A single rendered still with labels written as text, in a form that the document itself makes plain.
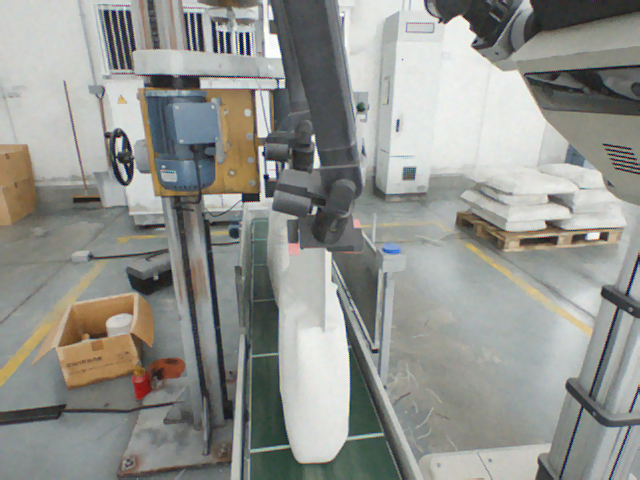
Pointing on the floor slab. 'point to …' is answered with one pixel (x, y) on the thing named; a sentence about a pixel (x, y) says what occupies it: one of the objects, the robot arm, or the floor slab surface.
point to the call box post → (385, 326)
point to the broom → (80, 166)
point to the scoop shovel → (109, 194)
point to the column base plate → (177, 432)
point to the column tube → (195, 237)
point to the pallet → (508, 242)
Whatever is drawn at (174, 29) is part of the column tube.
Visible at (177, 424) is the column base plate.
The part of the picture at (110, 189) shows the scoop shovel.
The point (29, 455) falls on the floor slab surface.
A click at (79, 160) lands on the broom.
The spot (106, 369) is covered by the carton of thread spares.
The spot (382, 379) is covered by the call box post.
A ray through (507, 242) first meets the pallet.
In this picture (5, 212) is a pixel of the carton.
